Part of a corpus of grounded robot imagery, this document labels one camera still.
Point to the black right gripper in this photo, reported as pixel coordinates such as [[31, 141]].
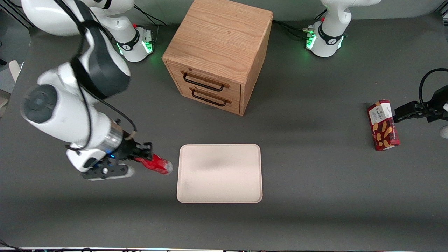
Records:
[[128, 150]]

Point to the red coke bottle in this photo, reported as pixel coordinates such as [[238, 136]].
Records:
[[159, 165]]

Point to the beige rectangular tray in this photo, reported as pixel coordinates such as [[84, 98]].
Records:
[[219, 173]]

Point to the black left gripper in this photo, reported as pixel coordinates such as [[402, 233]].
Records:
[[435, 109]]

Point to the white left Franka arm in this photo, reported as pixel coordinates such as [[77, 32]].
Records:
[[329, 35]]

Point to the red cookie box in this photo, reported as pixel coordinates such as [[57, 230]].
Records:
[[383, 129]]

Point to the wooden two-drawer cabinet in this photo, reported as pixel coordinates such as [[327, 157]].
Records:
[[217, 38]]

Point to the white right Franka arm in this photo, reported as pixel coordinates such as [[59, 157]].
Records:
[[63, 108]]

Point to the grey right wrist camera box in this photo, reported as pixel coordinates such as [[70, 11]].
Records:
[[112, 172]]

